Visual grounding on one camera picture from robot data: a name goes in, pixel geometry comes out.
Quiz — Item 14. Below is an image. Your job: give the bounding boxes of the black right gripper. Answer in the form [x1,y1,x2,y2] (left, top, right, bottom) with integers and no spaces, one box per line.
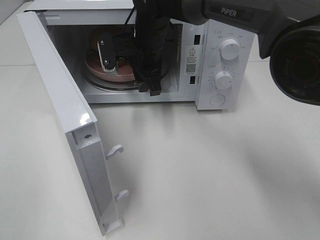
[97,0,171,97]

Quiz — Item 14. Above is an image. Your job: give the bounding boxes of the burger with sesame-free bun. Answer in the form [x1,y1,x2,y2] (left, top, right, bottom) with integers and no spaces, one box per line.
[88,26,137,67]

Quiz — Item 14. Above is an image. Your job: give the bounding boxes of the pink round plate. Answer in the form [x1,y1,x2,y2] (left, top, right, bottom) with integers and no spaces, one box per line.
[85,49,135,83]

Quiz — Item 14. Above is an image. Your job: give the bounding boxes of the white microwave door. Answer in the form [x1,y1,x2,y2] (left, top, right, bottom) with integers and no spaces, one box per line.
[17,11,129,236]

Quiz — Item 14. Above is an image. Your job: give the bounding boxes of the round white door button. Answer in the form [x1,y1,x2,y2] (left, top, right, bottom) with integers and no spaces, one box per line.
[210,94,226,107]

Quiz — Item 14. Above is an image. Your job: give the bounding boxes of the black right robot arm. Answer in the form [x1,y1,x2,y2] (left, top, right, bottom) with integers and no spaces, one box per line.
[97,0,320,106]

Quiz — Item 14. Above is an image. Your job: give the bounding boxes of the glass microwave turntable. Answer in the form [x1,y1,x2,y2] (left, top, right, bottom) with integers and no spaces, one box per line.
[83,64,173,93]

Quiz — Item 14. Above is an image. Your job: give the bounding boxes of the white warning label sticker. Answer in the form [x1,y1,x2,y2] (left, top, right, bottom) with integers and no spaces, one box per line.
[184,45,201,75]

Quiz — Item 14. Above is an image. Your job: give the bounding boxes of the white microwave oven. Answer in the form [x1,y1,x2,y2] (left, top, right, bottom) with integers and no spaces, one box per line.
[18,0,254,110]

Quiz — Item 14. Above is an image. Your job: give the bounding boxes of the lower white timer knob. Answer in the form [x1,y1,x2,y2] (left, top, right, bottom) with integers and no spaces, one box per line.
[213,71,233,90]

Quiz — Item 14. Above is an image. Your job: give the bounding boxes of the upper white power knob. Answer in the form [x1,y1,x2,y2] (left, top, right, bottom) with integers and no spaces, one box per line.
[219,38,241,61]

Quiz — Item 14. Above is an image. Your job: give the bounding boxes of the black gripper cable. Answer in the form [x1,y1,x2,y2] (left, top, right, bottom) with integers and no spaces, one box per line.
[122,4,138,32]

